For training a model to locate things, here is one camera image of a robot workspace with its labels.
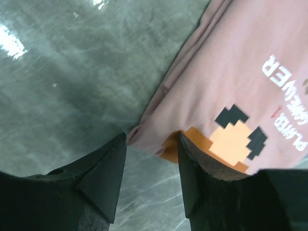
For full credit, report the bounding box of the pink graphic t-shirt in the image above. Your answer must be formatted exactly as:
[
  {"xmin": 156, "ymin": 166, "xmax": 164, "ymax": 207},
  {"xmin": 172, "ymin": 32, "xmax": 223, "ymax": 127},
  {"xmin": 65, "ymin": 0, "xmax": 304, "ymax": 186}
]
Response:
[{"xmin": 127, "ymin": 0, "xmax": 308, "ymax": 180}]

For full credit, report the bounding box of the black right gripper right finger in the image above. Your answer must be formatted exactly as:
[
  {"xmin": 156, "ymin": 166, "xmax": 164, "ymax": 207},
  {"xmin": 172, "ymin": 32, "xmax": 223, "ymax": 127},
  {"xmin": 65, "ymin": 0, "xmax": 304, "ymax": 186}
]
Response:
[{"xmin": 178, "ymin": 134, "xmax": 308, "ymax": 231}]

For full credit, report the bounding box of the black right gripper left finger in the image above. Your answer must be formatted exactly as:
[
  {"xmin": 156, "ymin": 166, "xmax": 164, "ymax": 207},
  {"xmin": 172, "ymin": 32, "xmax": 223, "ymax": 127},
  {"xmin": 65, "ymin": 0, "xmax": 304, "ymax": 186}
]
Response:
[{"xmin": 0, "ymin": 133, "xmax": 127, "ymax": 231}]

